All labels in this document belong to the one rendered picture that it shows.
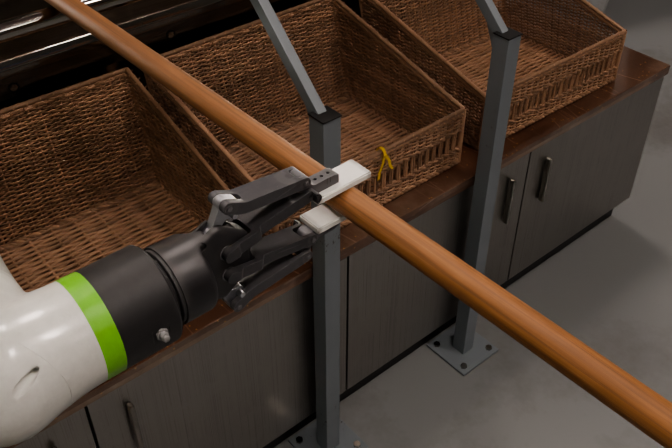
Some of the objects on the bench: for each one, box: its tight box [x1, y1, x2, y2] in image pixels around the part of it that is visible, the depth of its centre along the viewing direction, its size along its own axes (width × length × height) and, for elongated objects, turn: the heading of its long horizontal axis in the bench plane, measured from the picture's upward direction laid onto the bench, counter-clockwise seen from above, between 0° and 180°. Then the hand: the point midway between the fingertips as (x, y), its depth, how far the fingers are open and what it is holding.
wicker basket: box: [0, 67, 230, 292], centre depth 152 cm, size 49×56×28 cm
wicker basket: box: [356, 0, 627, 150], centre depth 214 cm, size 49×56×28 cm
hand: (335, 196), depth 80 cm, fingers closed on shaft, 3 cm apart
